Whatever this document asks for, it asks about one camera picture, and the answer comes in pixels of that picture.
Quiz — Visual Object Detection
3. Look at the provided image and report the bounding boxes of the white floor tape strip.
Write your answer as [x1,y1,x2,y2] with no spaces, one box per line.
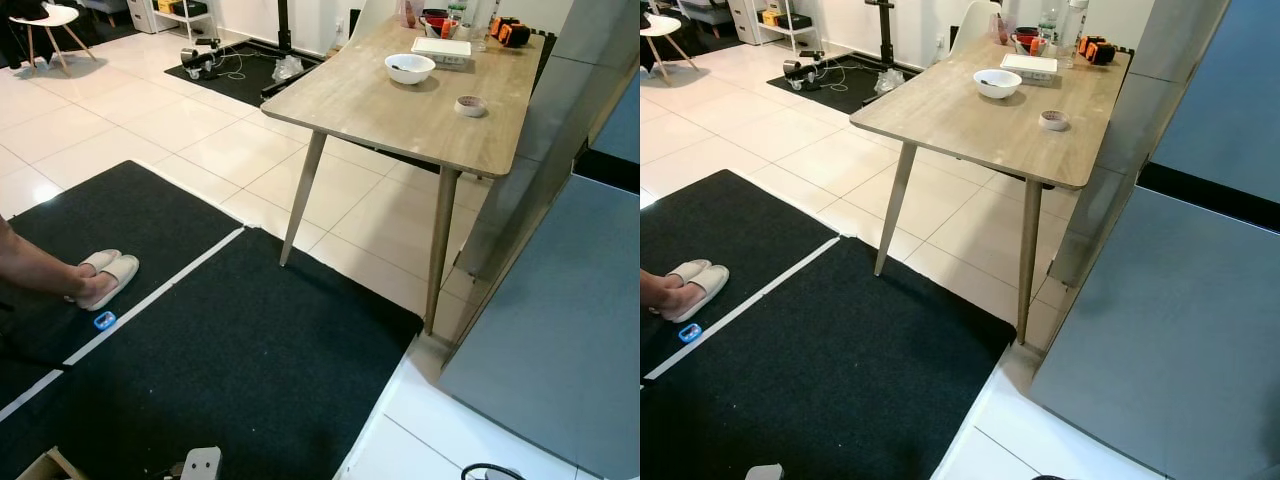
[642,234,843,384]
[0,226,247,423]

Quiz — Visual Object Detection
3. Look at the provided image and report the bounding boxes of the black exercise mat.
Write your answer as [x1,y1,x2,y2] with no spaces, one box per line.
[767,50,921,116]
[163,38,331,109]

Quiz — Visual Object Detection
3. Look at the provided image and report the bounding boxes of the person's bare leg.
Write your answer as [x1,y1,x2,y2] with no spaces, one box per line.
[640,270,691,319]
[0,215,96,306]

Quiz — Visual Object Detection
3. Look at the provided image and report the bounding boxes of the white shelf unit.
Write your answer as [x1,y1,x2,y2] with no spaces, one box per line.
[728,0,816,53]
[125,0,219,41]

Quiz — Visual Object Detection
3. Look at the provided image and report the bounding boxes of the silver grey fridge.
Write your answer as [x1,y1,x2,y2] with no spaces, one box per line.
[437,0,641,480]
[1030,0,1280,480]

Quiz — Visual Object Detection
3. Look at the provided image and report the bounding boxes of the white dining chair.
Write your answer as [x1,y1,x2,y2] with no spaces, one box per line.
[948,0,1006,56]

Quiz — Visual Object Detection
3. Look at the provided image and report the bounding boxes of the brown cardboard flap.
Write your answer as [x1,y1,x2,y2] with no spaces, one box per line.
[15,447,91,480]

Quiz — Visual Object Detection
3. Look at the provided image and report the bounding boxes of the white bowl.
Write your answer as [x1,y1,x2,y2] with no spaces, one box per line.
[385,53,437,86]
[973,68,1023,100]

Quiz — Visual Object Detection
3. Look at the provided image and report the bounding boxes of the large silver fridge door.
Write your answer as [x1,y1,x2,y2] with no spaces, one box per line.
[1030,185,1280,480]
[437,172,641,480]

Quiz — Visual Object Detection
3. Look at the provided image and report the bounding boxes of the white chair wooden legs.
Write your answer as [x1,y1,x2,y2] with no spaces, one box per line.
[10,3,101,76]
[640,12,701,86]

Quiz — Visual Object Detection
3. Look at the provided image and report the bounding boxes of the light wooden dining table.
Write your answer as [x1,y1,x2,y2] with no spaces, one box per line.
[850,28,1134,346]
[262,15,548,336]

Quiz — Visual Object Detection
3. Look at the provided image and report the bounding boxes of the black metal stand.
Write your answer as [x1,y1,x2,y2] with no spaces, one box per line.
[865,0,901,71]
[262,0,326,101]

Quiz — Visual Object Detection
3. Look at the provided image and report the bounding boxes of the black floor mat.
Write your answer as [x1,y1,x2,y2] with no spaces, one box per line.
[640,170,1016,480]
[0,160,426,480]

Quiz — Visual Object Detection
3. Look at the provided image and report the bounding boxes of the white lidded container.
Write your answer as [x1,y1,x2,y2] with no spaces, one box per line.
[1001,53,1059,87]
[411,37,473,69]

